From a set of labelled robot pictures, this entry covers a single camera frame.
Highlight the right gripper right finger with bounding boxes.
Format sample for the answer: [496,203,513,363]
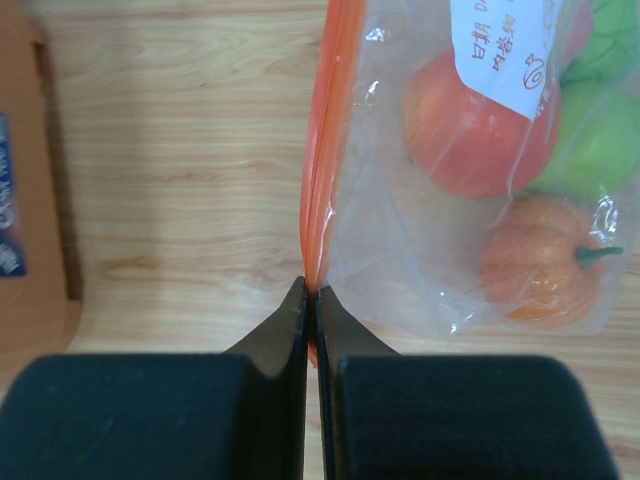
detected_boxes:
[313,287,619,479]

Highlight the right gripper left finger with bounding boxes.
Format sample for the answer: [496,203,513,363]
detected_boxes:
[1,279,306,479]

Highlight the clear zip bag orange seal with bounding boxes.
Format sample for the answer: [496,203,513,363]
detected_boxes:
[300,1,639,335]

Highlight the small orange fake pumpkin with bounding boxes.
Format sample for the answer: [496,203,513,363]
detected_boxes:
[479,195,624,329]

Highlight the green fake apple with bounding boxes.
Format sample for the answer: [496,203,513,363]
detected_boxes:
[527,1,639,201]

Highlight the orange plastic basket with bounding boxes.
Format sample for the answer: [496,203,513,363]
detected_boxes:
[1,1,82,380]

